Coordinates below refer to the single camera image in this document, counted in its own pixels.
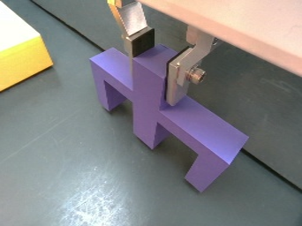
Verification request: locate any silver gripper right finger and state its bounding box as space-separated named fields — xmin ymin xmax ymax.
xmin=166 ymin=26 xmax=216 ymax=106

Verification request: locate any purple cross-shaped block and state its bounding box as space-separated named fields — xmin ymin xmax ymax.
xmin=89 ymin=45 xmax=247 ymax=191

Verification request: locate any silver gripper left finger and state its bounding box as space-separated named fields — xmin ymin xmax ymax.
xmin=105 ymin=0 xmax=156 ymax=58

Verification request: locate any yellow slotted board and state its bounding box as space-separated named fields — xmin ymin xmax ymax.
xmin=0 ymin=0 xmax=53 ymax=92

